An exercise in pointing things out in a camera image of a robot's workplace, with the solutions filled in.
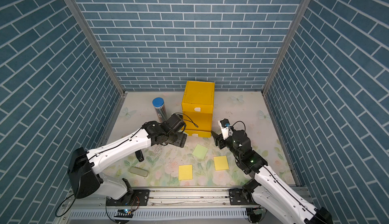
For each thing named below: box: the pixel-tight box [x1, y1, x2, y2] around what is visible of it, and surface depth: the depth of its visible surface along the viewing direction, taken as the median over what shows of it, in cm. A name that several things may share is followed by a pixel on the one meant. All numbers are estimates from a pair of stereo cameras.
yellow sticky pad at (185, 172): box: [178, 164, 193, 181], surface depth 84 cm
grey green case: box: [128, 166, 150, 178], surface depth 82 cm
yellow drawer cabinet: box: [181, 81, 215, 138], surface depth 89 cm
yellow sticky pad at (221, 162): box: [213, 155, 229, 171], surface depth 87 cm
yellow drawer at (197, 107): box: [181, 102, 214, 112], surface depth 87 cm
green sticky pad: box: [191, 143, 209, 160], surface depth 93 cm
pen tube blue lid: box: [151, 97, 165, 108], surface depth 91 cm
